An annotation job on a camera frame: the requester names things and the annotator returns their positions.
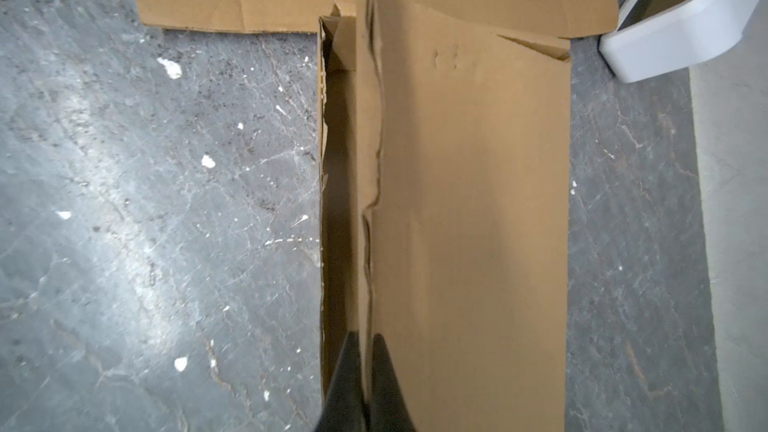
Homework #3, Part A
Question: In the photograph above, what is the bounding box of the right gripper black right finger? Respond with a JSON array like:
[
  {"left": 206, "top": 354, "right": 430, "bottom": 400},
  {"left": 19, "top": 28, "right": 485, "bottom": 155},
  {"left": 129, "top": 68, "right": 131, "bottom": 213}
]
[{"left": 369, "top": 334, "right": 416, "bottom": 432}]

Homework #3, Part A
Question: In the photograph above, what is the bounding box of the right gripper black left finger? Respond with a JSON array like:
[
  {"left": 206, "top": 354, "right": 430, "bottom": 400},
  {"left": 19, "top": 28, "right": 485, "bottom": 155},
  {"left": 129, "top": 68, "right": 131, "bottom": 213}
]
[{"left": 314, "top": 332, "right": 367, "bottom": 432}]

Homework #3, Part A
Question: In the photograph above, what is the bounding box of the cardboard box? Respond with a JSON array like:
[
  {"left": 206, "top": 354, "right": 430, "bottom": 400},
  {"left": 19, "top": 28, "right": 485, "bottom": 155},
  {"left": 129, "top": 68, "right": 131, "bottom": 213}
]
[{"left": 321, "top": 0, "right": 571, "bottom": 431}]

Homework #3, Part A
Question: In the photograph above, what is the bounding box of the white digital clock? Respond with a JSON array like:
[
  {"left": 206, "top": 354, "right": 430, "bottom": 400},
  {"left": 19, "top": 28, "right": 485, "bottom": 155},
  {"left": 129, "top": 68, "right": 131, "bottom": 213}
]
[{"left": 599, "top": 0, "right": 760, "bottom": 83}]

